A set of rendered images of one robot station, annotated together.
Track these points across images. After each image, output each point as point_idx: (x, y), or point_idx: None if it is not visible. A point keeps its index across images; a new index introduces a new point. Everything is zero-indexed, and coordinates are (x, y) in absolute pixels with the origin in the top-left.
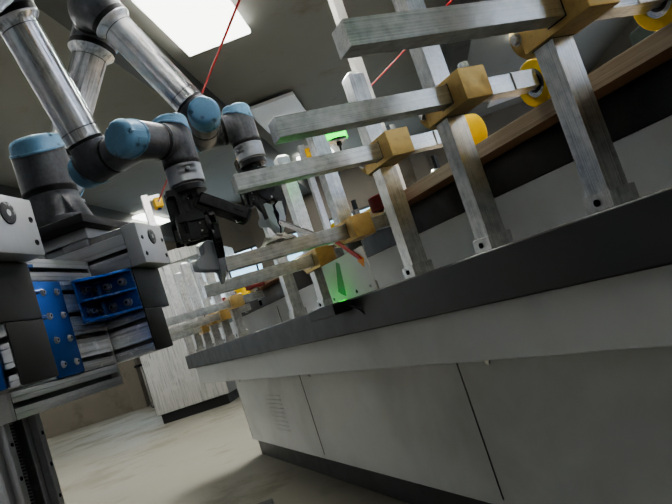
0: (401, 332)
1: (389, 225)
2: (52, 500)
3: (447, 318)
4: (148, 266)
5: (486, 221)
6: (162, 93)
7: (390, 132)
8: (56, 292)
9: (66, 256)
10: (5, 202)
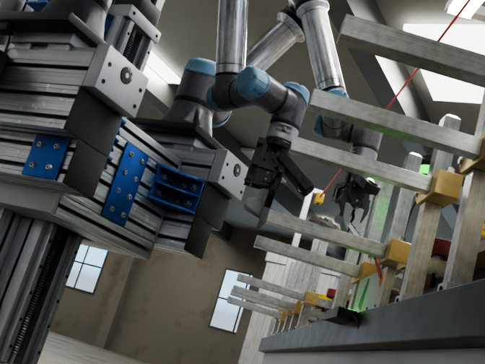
0: (375, 360)
1: (428, 270)
2: (50, 301)
3: (403, 356)
4: (221, 190)
5: (455, 269)
6: (315, 75)
7: (444, 172)
8: (141, 161)
9: (172, 150)
10: (129, 68)
